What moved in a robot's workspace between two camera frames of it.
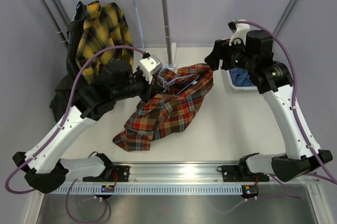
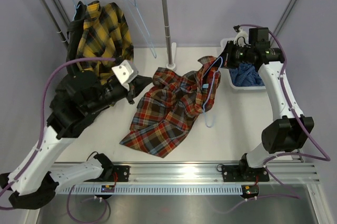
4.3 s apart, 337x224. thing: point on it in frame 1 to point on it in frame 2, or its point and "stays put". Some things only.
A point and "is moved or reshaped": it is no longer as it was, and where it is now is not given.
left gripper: [150, 90] to [136, 87]
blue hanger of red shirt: [165, 82] to [215, 72]
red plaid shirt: [164, 113] is moved or reshaped
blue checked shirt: [240, 77] stays put
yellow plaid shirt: [103, 28] stays put
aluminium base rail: [214, 173] stays put
